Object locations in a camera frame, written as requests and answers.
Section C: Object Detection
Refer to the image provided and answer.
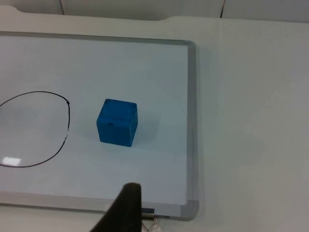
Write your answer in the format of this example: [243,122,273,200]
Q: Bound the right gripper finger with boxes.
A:
[89,182,143,232]

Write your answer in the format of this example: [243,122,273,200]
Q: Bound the black binder clip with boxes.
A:
[141,207,161,232]

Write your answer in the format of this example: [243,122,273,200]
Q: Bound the blue cube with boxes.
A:
[96,98,139,148]

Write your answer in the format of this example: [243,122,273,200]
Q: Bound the grey-framed whiteboard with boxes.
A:
[0,31,200,222]

